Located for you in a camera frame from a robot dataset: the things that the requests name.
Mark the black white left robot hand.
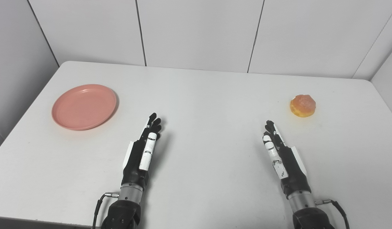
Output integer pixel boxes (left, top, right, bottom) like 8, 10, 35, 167
121, 113, 162, 191

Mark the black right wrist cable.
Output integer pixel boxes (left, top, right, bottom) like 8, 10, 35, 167
314, 198, 351, 229

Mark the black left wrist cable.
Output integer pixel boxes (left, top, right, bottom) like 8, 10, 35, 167
92, 192, 120, 229

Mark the golden cream puff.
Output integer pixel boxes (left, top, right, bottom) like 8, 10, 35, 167
290, 94, 316, 118

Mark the pink round plate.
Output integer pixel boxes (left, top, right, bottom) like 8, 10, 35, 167
52, 84, 117, 131

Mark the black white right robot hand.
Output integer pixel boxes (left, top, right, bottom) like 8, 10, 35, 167
263, 120, 312, 198

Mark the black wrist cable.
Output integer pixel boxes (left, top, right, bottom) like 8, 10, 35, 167
314, 198, 351, 229
92, 192, 120, 229

